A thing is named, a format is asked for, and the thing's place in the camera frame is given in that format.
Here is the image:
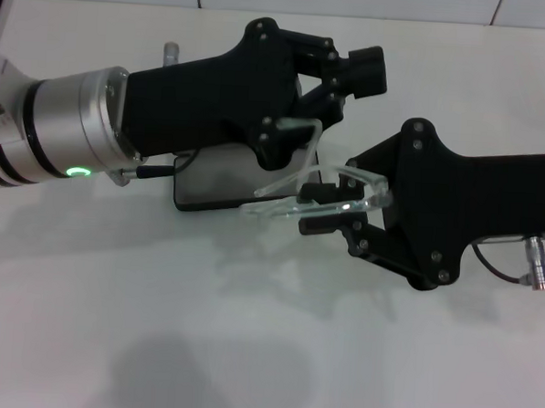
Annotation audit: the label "black glasses case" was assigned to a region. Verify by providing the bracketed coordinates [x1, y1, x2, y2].
[171, 136, 326, 219]

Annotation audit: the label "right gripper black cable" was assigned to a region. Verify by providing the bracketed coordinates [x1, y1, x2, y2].
[470, 231, 545, 293]

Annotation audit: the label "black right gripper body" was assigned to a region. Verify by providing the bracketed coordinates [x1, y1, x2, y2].
[340, 113, 545, 300]

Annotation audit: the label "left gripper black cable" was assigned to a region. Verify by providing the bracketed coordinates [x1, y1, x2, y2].
[108, 144, 202, 192]

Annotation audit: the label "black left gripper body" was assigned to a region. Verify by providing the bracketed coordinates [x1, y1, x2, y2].
[118, 10, 307, 173]

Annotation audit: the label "clear white glasses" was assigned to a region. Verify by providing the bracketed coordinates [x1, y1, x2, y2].
[241, 114, 395, 226]

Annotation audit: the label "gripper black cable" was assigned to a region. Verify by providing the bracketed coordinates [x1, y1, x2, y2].
[470, 231, 545, 293]
[108, 144, 202, 192]

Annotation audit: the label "silver plug connector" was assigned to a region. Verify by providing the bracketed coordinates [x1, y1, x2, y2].
[162, 41, 183, 68]

